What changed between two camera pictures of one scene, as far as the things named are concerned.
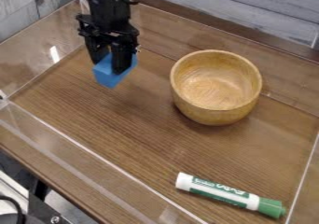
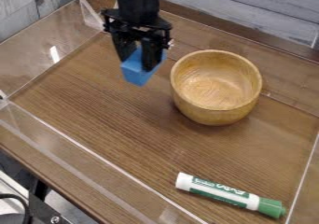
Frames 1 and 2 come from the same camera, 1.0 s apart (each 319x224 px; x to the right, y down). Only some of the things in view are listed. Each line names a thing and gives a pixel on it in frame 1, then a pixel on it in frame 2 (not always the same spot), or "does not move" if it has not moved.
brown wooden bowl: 215,86 does not move
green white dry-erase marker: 230,194 does not move
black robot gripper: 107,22 -> 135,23
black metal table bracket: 42,213 does not move
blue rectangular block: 103,73 -> 133,72
